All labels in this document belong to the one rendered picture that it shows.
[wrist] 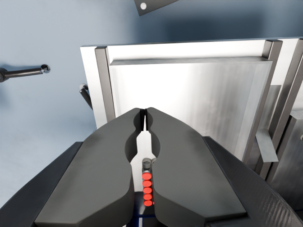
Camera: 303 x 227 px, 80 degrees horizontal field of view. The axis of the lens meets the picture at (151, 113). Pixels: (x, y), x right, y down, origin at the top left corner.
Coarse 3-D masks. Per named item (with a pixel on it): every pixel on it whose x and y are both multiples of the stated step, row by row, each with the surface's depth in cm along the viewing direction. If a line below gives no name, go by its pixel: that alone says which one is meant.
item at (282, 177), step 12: (288, 120) 37; (300, 120) 35; (288, 132) 37; (300, 132) 40; (288, 144) 37; (300, 144) 42; (288, 156) 43; (300, 156) 43; (276, 168) 41; (288, 168) 45; (300, 168) 45; (276, 180) 47; (288, 180) 47; (300, 180) 48; (288, 192) 50; (300, 192) 50; (300, 204) 53
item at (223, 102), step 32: (128, 64) 29; (160, 64) 29; (192, 64) 29; (224, 64) 29; (256, 64) 32; (128, 96) 35; (160, 96) 35; (192, 96) 35; (224, 96) 35; (256, 96) 33; (224, 128) 39
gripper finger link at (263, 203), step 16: (208, 144) 8; (224, 160) 7; (240, 176) 7; (256, 176) 6; (240, 192) 6; (256, 192) 6; (272, 192) 6; (256, 208) 5; (272, 208) 5; (288, 208) 5; (208, 224) 5; (224, 224) 5; (240, 224) 5; (256, 224) 5; (272, 224) 5; (288, 224) 5
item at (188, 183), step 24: (168, 120) 10; (168, 144) 8; (192, 144) 8; (168, 168) 7; (192, 168) 7; (216, 168) 7; (168, 192) 6; (192, 192) 6; (216, 192) 6; (168, 216) 6; (192, 216) 6; (216, 216) 5; (240, 216) 5
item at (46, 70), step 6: (42, 66) 117; (48, 66) 118; (0, 72) 106; (6, 72) 108; (12, 72) 108; (18, 72) 109; (24, 72) 110; (30, 72) 111; (36, 72) 112; (42, 72) 114; (48, 72) 119; (6, 78) 109
